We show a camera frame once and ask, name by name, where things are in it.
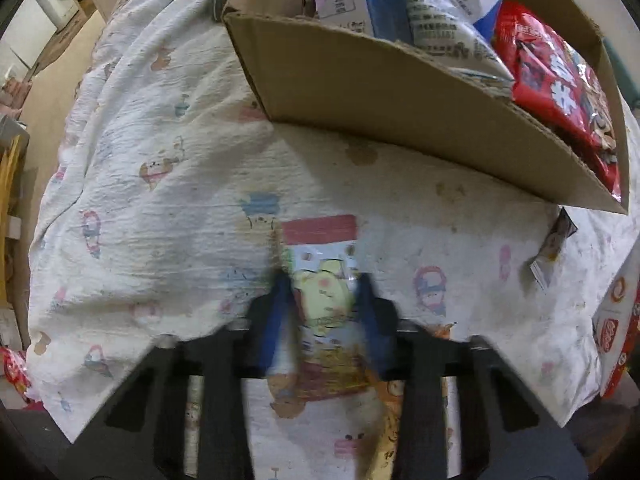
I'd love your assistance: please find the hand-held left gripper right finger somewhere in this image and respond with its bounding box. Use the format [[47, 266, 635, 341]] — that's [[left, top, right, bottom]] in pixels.
[[357, 272, 576, 480]]

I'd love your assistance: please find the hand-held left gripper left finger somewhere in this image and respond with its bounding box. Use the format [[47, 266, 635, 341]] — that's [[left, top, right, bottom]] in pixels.
[[75, 272, 296, 480]]

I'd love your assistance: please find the yellow cartoon snack packet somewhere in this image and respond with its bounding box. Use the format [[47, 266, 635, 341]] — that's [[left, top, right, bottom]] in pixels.
[[270, 215, 396, 403]]

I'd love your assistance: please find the cardboard box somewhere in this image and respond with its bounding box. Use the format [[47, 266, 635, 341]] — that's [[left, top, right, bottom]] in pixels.
[[222, 0, 632, 216]]

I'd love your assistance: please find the blue and white snack bag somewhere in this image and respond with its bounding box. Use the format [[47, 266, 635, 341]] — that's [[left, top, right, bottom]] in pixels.
[[319, 0, 517, 88]]

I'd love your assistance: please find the orange snack packet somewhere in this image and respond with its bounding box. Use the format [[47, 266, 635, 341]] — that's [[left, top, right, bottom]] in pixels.
[[367, 380, 408, 480]]

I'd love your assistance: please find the white and brown stick sachet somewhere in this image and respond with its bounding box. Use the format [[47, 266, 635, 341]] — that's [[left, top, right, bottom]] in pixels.
[[529, 207, 579, 291]]

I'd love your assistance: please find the white shrimp cracker bag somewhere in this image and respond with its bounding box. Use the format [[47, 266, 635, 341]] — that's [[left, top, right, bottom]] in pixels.
[[591, 260, 640, 400]]

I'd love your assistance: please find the red snack bag on floor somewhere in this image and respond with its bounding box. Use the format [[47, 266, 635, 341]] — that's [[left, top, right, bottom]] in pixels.
[[0, 347, 32, 402]]

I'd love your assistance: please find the yellow wooden stool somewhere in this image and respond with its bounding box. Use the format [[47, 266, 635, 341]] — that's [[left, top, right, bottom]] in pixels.
[[0, 135, 26, 303]]

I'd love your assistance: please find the red snack packet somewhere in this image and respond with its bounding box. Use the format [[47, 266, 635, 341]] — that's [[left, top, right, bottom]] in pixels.
[[492, 0, 625, 202]]

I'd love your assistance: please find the white kitchen base cabinet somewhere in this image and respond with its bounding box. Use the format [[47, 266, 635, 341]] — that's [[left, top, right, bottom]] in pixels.
[[0, 0, 56, 78]]

